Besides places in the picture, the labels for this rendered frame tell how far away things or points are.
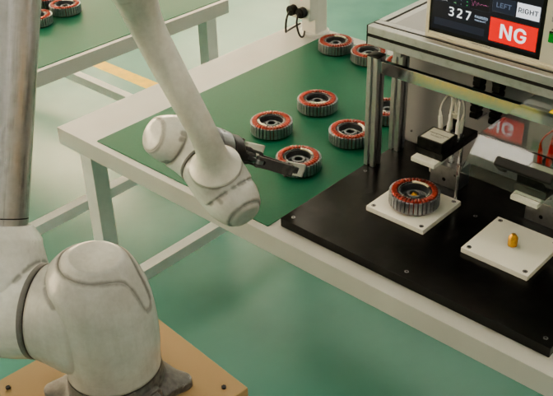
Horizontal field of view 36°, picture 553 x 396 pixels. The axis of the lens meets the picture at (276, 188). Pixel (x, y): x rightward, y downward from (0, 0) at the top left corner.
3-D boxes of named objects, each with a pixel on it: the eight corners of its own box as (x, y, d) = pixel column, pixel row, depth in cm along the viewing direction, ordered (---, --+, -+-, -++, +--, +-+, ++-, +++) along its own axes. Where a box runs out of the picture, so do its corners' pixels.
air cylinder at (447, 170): (457, 192, 195) (458, 170, 192) (429, 180, 199) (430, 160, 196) (468, 183, 198) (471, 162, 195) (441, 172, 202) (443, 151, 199)
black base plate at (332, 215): (549, 358, 152) (550, 348, 150) (281, 225, 189) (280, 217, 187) (653, 240, 181) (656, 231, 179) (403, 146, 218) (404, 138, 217)
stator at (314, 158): (299, 184, 203) (299, 171, 201) (266, 168, 209) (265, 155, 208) (330, 167, 209) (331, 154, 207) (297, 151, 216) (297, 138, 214)
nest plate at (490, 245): (527, 281, 167) (527, 276, 166) (460, 252, 175) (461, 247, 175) (562, 247, 176) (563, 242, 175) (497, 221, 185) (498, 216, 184)
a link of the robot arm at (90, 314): (144, 406, 131) (125, 292, 119) (34, 391, 134) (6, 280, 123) (176, 336, 144) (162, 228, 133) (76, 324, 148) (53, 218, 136)
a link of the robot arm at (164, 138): (178, 150, 187) (210, 188, 180) (125, 140, 175) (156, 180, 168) (204, 110, 184) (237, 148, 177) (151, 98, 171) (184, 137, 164)
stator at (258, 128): (278, 118, 232) (278, 105, 230) (300, 134, 224) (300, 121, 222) (243, 128, 227) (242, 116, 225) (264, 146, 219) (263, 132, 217)
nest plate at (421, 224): (422, 235, 181) (423, 230, 180) (365, 210, 189) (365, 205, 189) (460, 205, 190) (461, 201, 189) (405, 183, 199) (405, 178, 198)
